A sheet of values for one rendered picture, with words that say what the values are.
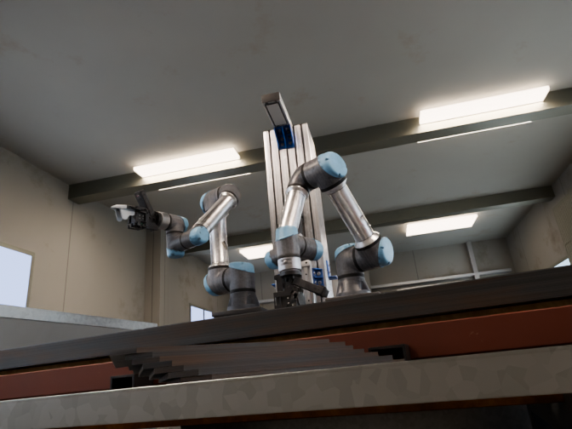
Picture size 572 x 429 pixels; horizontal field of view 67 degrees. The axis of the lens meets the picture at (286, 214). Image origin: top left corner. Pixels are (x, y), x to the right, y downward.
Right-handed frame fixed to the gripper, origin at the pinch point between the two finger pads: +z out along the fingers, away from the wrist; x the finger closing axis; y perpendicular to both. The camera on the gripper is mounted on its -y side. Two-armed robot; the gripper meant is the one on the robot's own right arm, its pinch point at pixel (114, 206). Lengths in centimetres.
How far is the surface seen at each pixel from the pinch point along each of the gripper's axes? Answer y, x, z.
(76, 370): 58, -65, 46
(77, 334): 48, 17, 3
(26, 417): 61, -99, 70
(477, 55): -168, -102, -274
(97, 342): 53, -69, 45
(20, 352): 54, -49, 50
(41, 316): 41.5, 12.6, 18.6
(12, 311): 40, 10, 29
